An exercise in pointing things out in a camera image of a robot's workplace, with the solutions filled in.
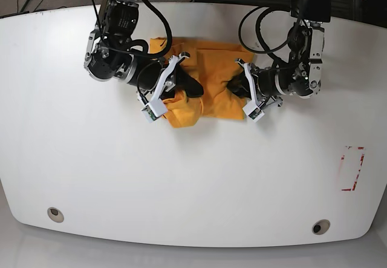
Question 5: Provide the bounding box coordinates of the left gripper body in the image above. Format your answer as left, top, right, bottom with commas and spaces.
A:
235, 58, 283, 109

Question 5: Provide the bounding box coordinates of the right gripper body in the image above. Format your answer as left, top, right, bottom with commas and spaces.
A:
125, 52, 190, 104

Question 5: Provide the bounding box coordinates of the yellow t-shirt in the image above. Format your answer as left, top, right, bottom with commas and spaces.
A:
163, 38, 253, 128

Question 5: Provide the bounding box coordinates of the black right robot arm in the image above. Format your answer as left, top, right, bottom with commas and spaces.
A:
84, 0, 204, 104

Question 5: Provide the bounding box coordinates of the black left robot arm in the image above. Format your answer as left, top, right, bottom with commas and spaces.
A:
227, 0, 331, 109

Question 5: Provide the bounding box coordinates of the red tape rectangle marking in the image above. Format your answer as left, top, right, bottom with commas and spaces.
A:
338, 146, 365, 192

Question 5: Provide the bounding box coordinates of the right table grommet hole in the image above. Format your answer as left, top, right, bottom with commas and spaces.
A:
312, 219, 330, 235

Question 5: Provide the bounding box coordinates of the table grommet hole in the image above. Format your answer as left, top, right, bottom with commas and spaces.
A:
312, 219, 330, 235
47, 208, 64, 223

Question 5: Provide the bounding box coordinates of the left table grommet hole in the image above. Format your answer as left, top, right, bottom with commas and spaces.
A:
47, 208, 64, 223

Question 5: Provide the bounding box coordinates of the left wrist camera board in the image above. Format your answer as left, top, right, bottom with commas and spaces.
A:
243, 100, 265, 122

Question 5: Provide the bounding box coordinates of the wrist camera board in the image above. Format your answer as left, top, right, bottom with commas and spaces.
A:
141, 99, 168, 123
243, 100, 265, 122

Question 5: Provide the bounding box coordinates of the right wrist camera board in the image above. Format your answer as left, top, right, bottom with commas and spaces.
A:
141, 99, 168, 123

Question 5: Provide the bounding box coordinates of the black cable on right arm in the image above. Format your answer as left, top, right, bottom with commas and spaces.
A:
81, 0, 175, 66

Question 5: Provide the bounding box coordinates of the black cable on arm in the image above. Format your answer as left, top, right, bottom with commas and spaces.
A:
238, 4, 300, 69
81, 0, 175, 66

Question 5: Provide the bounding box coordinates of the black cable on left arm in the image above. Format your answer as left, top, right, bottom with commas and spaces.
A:
238, 4, 300, 69

